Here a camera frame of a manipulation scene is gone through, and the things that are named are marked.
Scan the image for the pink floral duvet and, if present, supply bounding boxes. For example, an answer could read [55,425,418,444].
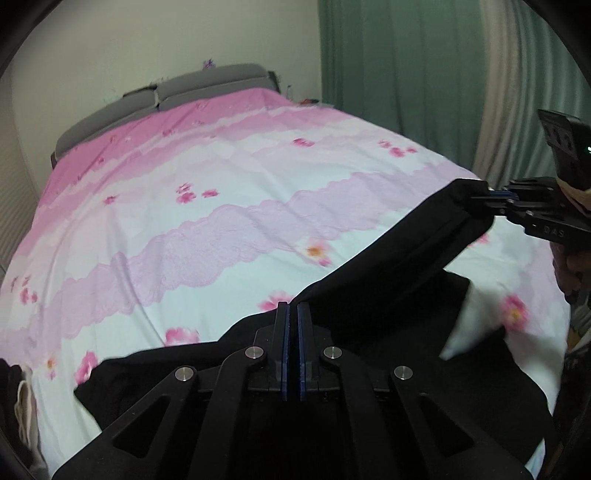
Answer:
[1,88,568,479]

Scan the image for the grey bed headboard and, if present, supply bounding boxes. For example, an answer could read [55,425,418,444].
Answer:
[50,63,280,167]

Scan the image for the black pants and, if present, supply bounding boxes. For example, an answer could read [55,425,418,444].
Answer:
[73,178,560,480]

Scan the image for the white louvered wardrobe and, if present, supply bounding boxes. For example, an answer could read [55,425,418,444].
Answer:
[1,118,37,275]

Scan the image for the folded cream garment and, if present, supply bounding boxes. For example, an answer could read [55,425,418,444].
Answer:
[14,367,49,479]

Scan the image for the green curtain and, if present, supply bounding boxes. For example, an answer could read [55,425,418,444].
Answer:
[316,0,591,186]

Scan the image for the folded black garment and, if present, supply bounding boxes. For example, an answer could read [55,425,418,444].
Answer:
[1,359,34,479]

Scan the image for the beige sheer curtain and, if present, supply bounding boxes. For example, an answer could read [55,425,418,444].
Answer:
[472,1,555,186]

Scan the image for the person right hand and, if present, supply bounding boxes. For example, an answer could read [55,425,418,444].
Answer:
[551,177,591,338]

